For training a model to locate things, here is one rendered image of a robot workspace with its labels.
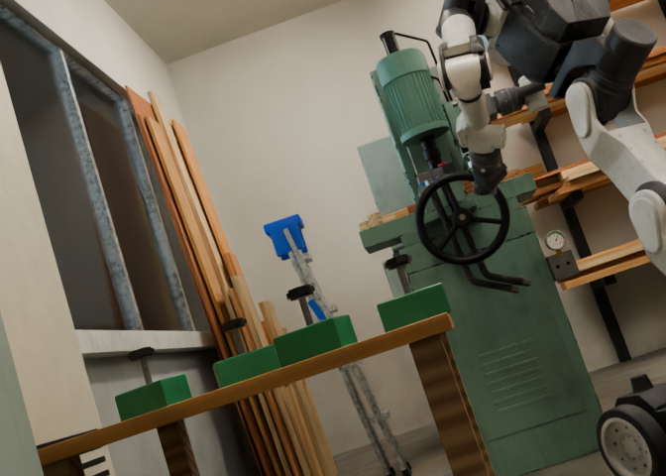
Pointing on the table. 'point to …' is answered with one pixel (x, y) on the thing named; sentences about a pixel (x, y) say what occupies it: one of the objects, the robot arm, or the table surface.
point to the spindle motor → (411, 96)
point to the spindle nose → (431, 151)
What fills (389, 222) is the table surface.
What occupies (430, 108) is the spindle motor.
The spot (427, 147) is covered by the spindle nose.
